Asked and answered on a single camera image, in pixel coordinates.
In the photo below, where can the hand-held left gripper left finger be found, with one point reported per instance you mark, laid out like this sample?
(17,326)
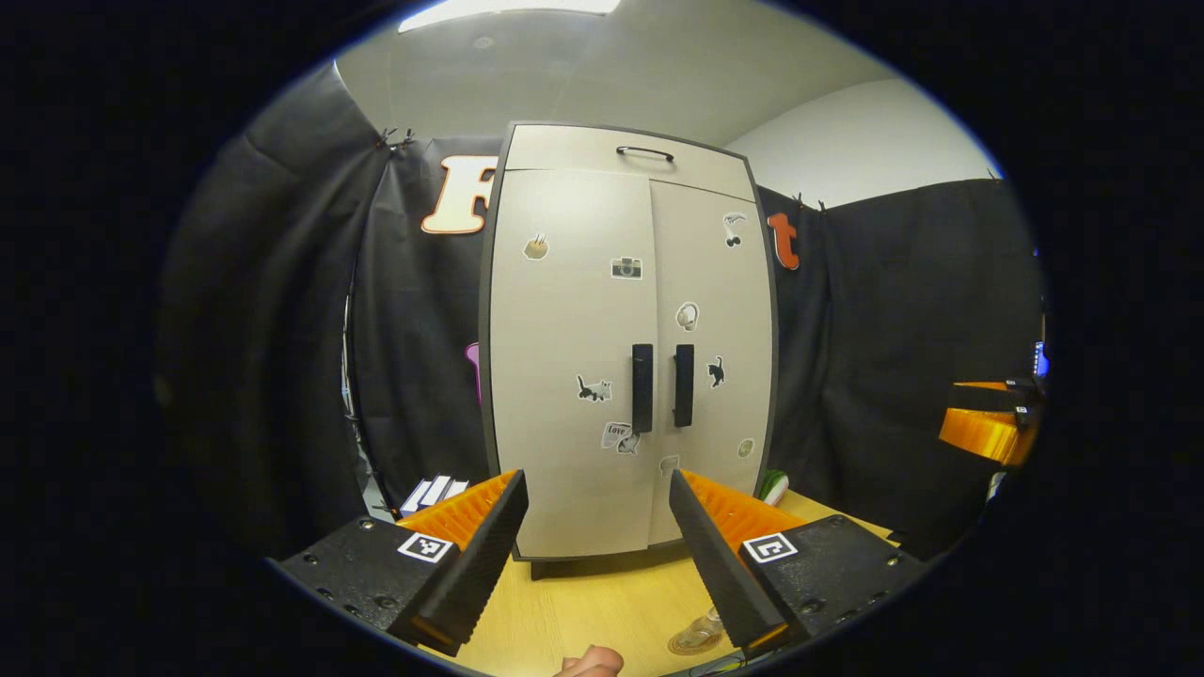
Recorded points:
(470,555)

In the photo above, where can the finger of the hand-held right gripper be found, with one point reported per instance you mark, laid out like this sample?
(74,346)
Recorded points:
(988,437)
(988,399)

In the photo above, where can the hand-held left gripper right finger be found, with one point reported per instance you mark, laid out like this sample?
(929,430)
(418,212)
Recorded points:
(720,564)

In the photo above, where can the clear glass bottle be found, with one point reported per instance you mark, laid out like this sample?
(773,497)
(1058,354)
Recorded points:
(705,625)

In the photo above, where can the grey cabinet door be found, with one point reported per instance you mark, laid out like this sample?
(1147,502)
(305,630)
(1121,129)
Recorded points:
(564,329)
(724,301)

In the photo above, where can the grey cabinet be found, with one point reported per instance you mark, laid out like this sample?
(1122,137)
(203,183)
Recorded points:
(640,141)

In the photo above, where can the grey cabinet drawer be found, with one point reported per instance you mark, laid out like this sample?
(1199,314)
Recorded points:
(564,149)

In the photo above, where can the white striped object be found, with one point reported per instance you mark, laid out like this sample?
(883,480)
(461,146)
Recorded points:
(433,494)

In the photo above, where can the watermelon slice toy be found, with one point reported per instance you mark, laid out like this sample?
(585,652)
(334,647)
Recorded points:
(773,487)

